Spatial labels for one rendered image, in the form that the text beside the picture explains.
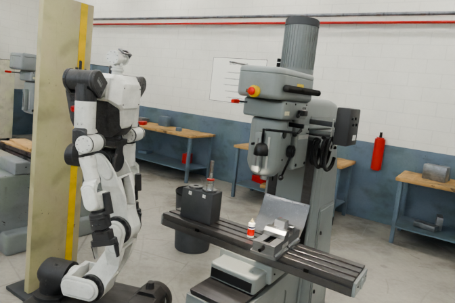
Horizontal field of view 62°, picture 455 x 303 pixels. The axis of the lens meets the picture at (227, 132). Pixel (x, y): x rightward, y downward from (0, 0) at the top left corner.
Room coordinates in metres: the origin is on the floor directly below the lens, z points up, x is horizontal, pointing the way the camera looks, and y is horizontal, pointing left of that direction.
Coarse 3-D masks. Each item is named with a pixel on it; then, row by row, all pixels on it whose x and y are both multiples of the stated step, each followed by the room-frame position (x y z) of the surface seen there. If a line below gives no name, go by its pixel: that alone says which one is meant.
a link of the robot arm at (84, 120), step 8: (80, 104) 1.60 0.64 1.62; (88, 104) 1.61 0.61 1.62; (96, 104) 1.66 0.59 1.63; (80, 112) 1.60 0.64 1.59; (88, 112) 1.61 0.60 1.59; (80, 120) 1.60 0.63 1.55; (88, 120) 1.61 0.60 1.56; (80, 128) 1.60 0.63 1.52; (88, 128) 1.61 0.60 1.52; (72, 136) 1.59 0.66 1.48; (80, 136) 1.59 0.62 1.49; (88, 136) 1.59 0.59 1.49; (80, 144) 1.58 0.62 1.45; (88, 144) 1.57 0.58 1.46; (80, 152) 1.58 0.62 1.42; (88, 152) 1.58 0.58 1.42
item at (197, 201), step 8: (192, 184) 2.33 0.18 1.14; (184, 192) 2.28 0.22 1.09; (192, 192) 2.25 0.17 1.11; (200, 192) 2.22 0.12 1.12; (208, 192) 2.22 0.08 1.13; (216, 192) 2.25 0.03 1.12; (184, 200) 2.27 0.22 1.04; (192, 200) 2.25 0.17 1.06; (200, 200) 2.22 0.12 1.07; (208, 200) 2.20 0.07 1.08; (216, 200) 2.23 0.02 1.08; (184, 208) 2.27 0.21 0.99; (192, 208) 2.24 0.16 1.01; (200, 208) 2.22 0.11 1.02; (208, 208) 2.19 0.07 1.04; (216, 208) 2.24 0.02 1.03; (184, 216) 2.27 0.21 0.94; (192, 216) 2.24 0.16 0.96; (200, 216) 2.21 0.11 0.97; (208, 216) 2.19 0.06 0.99; (216, 216) 2.25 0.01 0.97; (208, 224) 2.19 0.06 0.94
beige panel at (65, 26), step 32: (64, 0) 2.86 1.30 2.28; (64, 32) 2.87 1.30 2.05; (64, 64) 2.89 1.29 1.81; (64, 96) 2.90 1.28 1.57; (32, 128) 2.75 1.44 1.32; (64, 128) 2.91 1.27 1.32; (32, 160) 2.74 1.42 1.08; (32, 192) 2.73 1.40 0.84; (64, 192) 2.94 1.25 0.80; (32, 224) 2.73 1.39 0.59; (64, 224) 2.96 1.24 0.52; (32, 256) 2.74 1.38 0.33; (64, 256) 2.97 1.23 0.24; (32, 288) 2.76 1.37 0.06
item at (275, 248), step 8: (272, 224) 2.05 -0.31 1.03; (288, 224) 2.04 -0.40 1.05; (296, 232) 2.04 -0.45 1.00; (256, 240) 1.85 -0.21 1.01; (264, 240) 1.87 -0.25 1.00; (272, 240) 1.90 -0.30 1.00; (280, 240) 1.89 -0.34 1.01; (288, 240) 1.96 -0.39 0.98; (296, 240) 2.05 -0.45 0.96; (256, 248) 1.85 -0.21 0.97; (272, 248) 1.80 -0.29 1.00; (280, 248) 1.87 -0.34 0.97; (288, 248) 1.94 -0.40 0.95; (264, 256) 1.82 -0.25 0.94; (272, 256) 1.80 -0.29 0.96; (280, 256) 1.84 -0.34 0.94
